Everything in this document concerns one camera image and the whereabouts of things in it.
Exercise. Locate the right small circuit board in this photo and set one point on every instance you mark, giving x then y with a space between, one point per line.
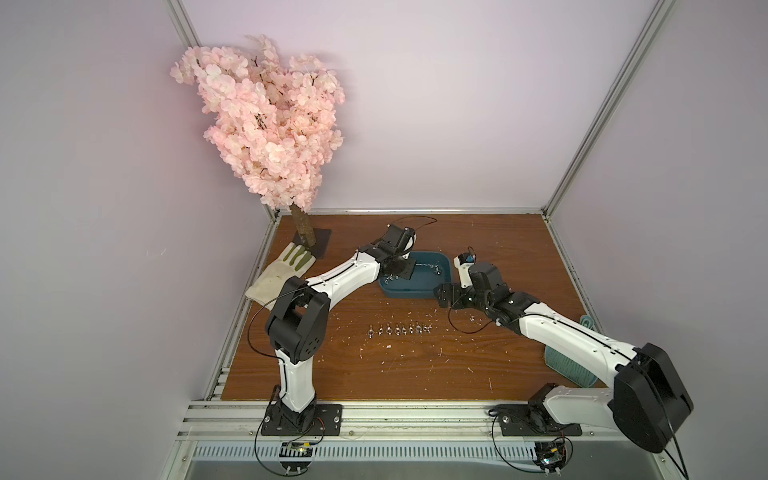
551 457

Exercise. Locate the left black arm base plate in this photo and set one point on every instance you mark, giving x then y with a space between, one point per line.
315 420

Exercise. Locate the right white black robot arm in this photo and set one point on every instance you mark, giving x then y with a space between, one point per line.
643 396

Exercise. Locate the small circuit board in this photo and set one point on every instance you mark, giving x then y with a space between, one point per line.
296 457
551 457

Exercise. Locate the pile of silver wing nuts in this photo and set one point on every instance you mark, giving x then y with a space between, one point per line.
433 268

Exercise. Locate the left small circuit board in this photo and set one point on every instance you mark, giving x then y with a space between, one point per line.
296 457

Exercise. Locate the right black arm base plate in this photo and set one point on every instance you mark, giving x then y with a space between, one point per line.
522 420

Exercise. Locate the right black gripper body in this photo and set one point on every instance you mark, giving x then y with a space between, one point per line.
455 294

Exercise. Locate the teal plastic storage box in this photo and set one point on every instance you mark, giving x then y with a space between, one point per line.
423 282

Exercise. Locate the pink artificial blossom tree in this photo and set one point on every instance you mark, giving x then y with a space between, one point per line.
275 121

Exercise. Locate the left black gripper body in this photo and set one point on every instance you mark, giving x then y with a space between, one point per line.
402 267

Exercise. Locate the white green work glove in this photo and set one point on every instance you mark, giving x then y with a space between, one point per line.
294 260

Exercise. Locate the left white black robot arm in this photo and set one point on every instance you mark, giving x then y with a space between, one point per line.
298 320

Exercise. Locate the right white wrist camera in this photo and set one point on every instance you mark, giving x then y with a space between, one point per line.
463 263

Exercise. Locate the aluminium front rail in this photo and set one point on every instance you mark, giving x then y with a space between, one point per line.
361 420

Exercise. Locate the teal plastic dustpan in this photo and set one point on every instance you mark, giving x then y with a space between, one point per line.
568 368

